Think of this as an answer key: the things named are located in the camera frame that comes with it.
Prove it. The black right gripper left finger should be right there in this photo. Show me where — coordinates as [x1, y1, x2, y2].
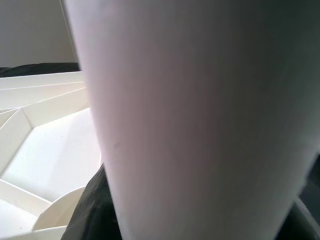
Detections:
[63, 163, 123, 240]

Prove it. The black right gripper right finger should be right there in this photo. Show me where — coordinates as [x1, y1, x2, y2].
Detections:
[278, 196, 320, 240]

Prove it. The white plastic table top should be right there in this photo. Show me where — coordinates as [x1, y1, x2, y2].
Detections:
[0, 71, 103, 240]

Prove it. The white plastic table leg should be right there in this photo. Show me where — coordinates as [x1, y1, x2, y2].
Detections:
[62, 0, 320, 240]

